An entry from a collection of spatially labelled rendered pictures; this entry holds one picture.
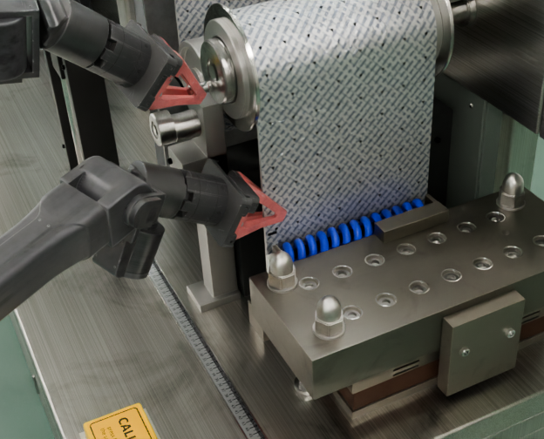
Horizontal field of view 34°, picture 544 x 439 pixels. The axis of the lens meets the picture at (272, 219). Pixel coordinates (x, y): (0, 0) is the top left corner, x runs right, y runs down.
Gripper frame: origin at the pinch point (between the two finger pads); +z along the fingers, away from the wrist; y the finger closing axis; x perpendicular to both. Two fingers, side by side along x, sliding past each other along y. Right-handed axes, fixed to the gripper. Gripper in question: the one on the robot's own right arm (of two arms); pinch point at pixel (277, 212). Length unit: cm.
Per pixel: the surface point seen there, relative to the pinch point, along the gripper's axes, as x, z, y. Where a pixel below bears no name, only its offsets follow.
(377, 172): 8.3, 11.3, 0.3
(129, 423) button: -25.3, -13.5, 9.2
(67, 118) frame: -12.0, -9.6, -47.3
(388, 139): 12.6, 10.4, 0.3
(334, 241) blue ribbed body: -0.8, 7.1, 3.5
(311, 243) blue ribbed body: -1.7, 4.3, 3.1
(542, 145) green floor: -12, 197, -128
